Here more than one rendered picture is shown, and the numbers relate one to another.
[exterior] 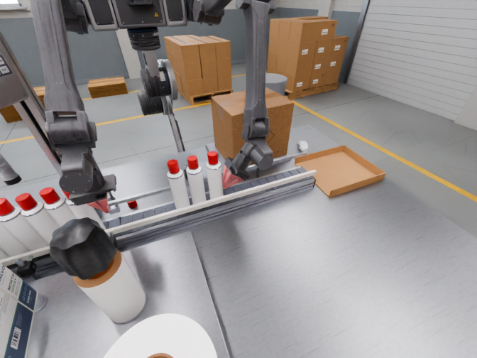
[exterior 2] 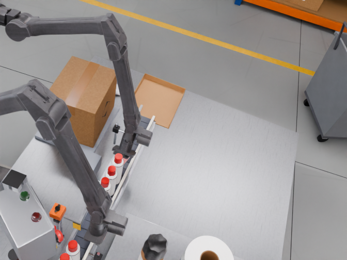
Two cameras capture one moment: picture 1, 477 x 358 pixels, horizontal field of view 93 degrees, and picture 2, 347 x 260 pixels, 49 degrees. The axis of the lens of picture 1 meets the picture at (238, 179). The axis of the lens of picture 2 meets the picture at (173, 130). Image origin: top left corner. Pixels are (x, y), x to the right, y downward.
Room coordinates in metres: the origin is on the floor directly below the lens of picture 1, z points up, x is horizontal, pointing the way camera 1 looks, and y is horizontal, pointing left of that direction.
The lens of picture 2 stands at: (0.08, 0.79, 2.45)
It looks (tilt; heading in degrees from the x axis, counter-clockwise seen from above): 51 degrees down; 296
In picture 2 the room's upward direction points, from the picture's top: 18 degrees clockwise
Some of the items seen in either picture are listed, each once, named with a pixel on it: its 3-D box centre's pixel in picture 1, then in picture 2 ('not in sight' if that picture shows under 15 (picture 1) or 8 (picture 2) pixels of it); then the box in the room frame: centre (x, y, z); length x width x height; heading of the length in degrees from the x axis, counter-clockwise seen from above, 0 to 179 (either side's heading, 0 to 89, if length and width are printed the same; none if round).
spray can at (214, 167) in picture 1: (214, 177); (116, 168); (0.62, 0.08, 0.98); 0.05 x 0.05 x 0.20
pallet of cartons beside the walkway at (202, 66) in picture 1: (198, 67); not in sight; (4.54, 0.71, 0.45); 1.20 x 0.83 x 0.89; 28
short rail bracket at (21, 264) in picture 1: (32, 266); not in sight; (0.35, 0.59, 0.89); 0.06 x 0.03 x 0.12; 22
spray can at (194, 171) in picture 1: (196, 182); (110, 180); (0.60, 0.15, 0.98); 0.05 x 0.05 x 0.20
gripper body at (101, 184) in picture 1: (89, 180); (97, 226); (0.44, 0.37, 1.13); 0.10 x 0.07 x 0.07; 112
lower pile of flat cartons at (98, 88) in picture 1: (108, 87); not in sight; (4.60, 2.52, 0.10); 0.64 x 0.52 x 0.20; 113
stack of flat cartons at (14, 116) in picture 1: (28, 103); not in sight; (3.63, 3.38, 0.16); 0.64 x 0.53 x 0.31; 121
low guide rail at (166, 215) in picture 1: (188, 209); (112, 200); (0.55, 0.18, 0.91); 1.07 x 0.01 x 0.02; 112
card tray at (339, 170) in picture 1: (337, 167); (156, 99); (0.85, -0.47, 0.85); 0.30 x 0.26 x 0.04; 112
